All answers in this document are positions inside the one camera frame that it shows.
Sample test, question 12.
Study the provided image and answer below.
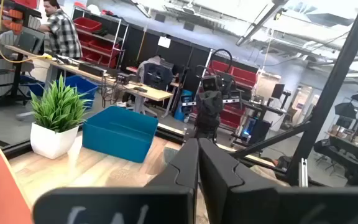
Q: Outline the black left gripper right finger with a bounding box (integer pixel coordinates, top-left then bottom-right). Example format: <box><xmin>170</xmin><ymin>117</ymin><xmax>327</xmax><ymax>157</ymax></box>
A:
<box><xmin>199</xmin><ymin>138</ymin><xmax>358</xmax><ymax>224</ymax></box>

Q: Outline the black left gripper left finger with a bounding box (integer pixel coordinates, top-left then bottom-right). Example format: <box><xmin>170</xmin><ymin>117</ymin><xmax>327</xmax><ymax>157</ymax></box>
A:
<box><xmin>32</xmin><ymin>138</ymin><xmax>200</xmax><ymax>224</ymax></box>

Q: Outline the wide shelf with red bins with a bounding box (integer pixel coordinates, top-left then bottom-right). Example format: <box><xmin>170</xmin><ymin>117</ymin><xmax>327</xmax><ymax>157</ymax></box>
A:
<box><xmin>191</xmin><ymin>58</ymin><xmax>259</xmax><ymax>130</ymax></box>

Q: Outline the dark office chair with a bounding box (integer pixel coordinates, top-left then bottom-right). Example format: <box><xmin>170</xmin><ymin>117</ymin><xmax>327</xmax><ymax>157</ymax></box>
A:
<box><xmin>141</xmin><ymin>63</ymin><xmax>174</xmax><ymax>118</ymax></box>

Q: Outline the black computer monitor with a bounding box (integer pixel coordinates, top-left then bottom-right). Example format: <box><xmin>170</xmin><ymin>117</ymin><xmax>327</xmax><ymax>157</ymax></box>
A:
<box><xmin>271</xmin><ymin>83</ymin><xmax>286</xmax><ymax>100</ymax></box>

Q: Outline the person seated at desk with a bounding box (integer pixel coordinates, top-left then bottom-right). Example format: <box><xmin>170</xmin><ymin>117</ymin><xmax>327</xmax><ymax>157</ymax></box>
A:
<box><xmin>136</xmin><ymin>55</ymin><xmax>175</xmax><ymax>91</ymax></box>

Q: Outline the blue plastic bin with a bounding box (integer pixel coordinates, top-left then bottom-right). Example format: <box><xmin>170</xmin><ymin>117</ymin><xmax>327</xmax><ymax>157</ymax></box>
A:
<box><xmin>81</xmin><ymin>105</ymin><xmax>159</xmax><ymax>164</ymax></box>

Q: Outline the long wooden workbench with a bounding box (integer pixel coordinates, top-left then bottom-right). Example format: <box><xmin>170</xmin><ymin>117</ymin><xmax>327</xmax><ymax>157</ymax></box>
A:
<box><xmin>4</xmin><ymin>45</ymin><xmax>174</xmax><ymax>119</ymax></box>

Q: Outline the green plant in white pot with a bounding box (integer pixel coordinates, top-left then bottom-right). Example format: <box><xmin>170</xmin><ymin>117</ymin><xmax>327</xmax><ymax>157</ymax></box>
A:
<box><xmin>29</xmin><ymin>73</ymin><xmax>90</xmax><ymax>160</ymax></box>

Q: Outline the metal shelf with red bins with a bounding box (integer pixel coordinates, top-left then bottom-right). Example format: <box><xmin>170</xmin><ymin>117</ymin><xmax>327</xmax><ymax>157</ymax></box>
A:
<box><xmin>71</xmin><ymin>6</ymin><xmax>129</xmax><ymax>70</ymax></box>

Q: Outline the blue crate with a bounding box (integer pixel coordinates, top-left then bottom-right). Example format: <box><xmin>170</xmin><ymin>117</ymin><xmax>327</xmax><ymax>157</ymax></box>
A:
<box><xmin>20</xmin><ymin>74</ymin><xmax>99</xmax><ymax>110</ymax></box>

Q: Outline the standing person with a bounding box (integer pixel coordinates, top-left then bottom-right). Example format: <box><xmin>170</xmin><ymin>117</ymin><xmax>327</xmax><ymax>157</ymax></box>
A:
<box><xmin>37</xmin><ymin>0</ymin><xmax>83</xmax><ymax>60</ymax></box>

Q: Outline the rack with grey bins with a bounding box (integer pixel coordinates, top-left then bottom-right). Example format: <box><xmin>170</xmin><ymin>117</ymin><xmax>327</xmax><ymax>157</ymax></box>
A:
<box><xmin>0</xmin><ymin>0</ymin><xmax>45</xmax><ymax>108</ymax></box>

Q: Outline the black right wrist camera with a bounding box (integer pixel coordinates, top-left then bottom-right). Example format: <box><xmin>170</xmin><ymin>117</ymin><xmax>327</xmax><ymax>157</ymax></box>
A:
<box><xmin>201</xmin><ymin>76</ymin><xmax>219</xmax><ymax>92</ymax></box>

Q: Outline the black table edge rail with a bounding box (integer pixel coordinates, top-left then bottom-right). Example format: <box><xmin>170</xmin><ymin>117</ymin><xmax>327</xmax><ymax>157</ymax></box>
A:
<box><xmin>0</xmin><ymin>123</ymin><xmax>291</xmax><ymax>181</ymax></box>

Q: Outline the black rig frame brace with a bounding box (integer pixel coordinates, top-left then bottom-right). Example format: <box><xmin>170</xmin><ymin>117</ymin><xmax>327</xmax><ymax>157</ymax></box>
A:
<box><xmin>230</xmin><ymin>121</ymin><xmax>312</xmax><ymax>159</ymax></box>

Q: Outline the black rig frame post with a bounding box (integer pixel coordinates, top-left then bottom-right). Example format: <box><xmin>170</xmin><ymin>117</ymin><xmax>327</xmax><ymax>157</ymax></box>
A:
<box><xmin>286</xmin><ymin>0</ymin><xmax>358</xmax><ymax>187</ymax></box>

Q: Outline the yellow cable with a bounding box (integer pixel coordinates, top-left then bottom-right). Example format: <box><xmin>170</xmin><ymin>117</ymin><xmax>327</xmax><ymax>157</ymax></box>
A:
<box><xmin>0</xmin><ymin>0</ymin><xmax>53</xmax><ymax>64</ymax></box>

